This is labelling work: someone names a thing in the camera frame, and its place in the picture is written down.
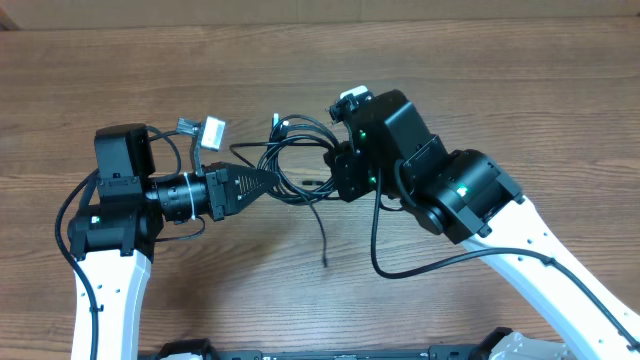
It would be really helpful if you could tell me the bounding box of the black cable bundle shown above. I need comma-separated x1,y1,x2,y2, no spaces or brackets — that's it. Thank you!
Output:
228,112,346,269

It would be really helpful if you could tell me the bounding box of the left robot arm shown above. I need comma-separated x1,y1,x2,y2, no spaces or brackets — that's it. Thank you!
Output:
62,117,280,359

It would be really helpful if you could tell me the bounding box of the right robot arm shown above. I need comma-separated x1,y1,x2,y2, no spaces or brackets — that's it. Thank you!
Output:
327,86,639,359

